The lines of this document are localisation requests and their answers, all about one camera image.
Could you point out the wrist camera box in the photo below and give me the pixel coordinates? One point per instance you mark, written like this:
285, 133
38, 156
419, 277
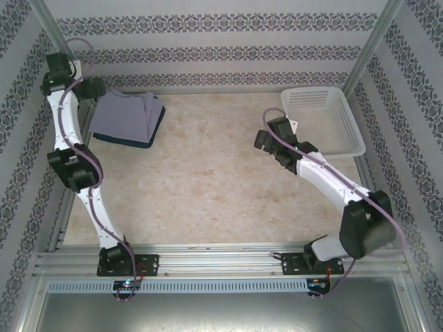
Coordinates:
78, 69
282, 126

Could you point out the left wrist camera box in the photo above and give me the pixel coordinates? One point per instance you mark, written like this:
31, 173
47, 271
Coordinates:
78, 69

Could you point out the blue denim jeans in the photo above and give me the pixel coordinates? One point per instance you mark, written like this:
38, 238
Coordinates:
138, 143

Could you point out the grey metal shelf panel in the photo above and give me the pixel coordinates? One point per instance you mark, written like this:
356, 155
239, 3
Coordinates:
221, 311

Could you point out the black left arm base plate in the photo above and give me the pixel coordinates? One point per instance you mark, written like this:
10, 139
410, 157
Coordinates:
149, 264

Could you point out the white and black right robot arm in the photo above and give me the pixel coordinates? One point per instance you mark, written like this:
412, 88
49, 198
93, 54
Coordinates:
367, 228

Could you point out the aluminium cross rail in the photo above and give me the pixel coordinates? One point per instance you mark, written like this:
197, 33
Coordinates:
214, 263

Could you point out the lilac skirt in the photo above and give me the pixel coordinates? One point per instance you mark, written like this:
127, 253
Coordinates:
121, 114

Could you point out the aluminium corner post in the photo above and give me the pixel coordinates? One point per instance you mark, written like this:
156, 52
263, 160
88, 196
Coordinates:
373, 41
65, 45

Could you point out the white plastic basket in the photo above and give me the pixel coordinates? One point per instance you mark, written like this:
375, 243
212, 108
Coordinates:
328, 114

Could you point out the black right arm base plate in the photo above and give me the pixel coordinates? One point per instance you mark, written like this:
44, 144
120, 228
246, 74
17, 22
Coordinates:
290, 264

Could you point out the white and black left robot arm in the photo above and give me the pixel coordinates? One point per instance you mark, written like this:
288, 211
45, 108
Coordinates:
72, 124

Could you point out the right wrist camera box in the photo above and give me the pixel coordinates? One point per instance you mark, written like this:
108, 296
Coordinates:
282, 126

